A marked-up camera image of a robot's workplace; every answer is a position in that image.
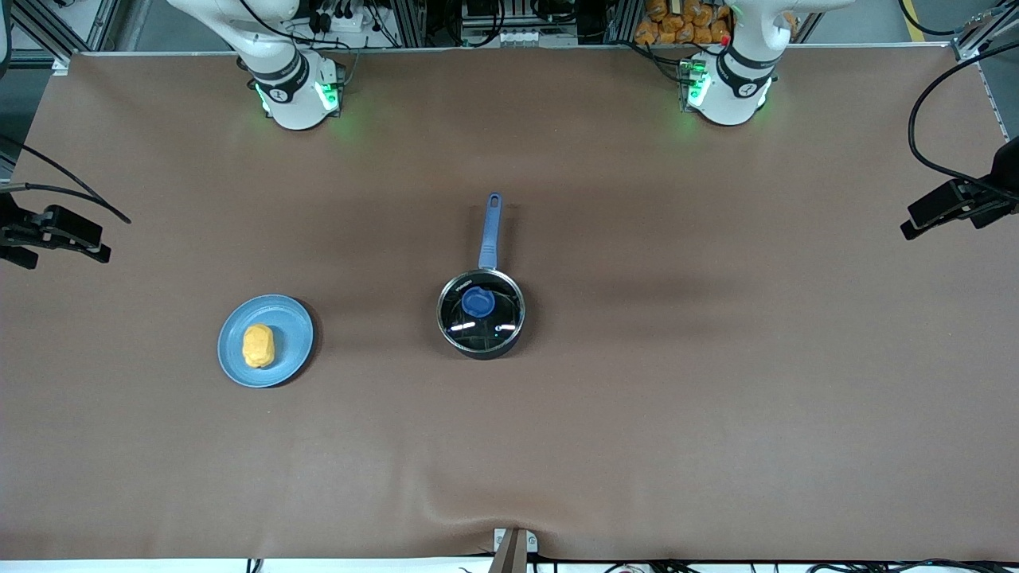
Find blue round plate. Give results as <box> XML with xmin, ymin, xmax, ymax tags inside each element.
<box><xmin>217</xmin><ymin>294</ymin><xmax>315</xmax><ymax>388</ymax></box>

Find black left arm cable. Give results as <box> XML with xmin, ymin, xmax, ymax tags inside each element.
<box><xmin>908</xmin><ymin>38</ymin><xmax>1019</xmax><ymax>200</ymax></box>

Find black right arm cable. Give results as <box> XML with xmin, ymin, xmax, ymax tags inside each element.
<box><xmin>0</xmin><ymin>134</ymin><xmax>133</xmax><ymax>224</ymax></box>

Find black pot with blue handle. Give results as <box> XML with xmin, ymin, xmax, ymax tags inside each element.
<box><xmin>436</xmin><ymin>193</ymin><xmax>527</xmax><ymax>361</ymax></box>

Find metal table bracket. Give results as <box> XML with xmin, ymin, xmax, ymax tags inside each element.
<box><xmin>493</xmin><ymin>527</ymin><xmax>539</xmax><ymax>573</ymax></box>

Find glass lid with blue knob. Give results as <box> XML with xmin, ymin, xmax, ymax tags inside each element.
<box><xmin>438</xmin><ymin>271</ymin><xmax>525</xmax><ymax>354</ymax></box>

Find grey equipment rack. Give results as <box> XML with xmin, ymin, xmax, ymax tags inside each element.
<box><xmin>426</xmin><ymin>0</ymin><xmax>630</xmax><ymax>47</ymax></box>

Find aluminium frame strut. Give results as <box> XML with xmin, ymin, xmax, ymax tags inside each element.
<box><xmin>951</xmin><ymin>0</ymin><xmax>1019</xmax><ymax>63</ymax></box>
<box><xmin>12</xmin><ymin>0</ymin><xmax>120</xmax><ymax>60</ymax></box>

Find yellow potato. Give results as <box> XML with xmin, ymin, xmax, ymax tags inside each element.
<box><xmin>242</xmin><ymin>323</ymin><xmax>276</xmax><ymax>369</ymax></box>

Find brown table cloth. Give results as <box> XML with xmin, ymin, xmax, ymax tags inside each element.
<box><xmin>0</xmin><ymin>44</ymin><xmax>1019</xmax><ymax>562</ymax></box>

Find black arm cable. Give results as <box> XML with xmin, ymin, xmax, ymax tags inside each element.
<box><xmin>908</xmin><ymin>38</ymin><xmax>1019</xmax><ymax>200</ymax></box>
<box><xmin>0</xmin><ymin>134</ymin><xmax>133</xmax><ymax>224</ymax></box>

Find bag of orange items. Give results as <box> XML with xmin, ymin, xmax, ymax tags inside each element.
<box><xmin>634</xmin><ymin>0</ymin><xmax>735</xmax><ymax>46</ymax></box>

